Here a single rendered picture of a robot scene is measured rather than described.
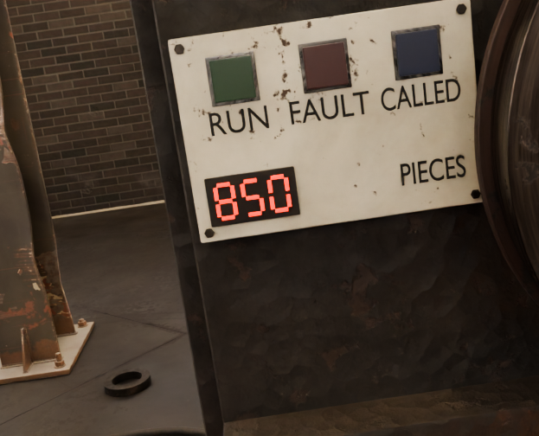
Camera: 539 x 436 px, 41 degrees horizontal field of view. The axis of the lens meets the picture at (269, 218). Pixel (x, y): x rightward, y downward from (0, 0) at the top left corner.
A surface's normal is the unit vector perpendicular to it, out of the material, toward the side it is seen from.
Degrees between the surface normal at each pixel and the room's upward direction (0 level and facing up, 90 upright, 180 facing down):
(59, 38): 90
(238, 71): 90
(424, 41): 90
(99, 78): 90
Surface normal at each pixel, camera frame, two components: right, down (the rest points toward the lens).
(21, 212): 0.01, 0.18
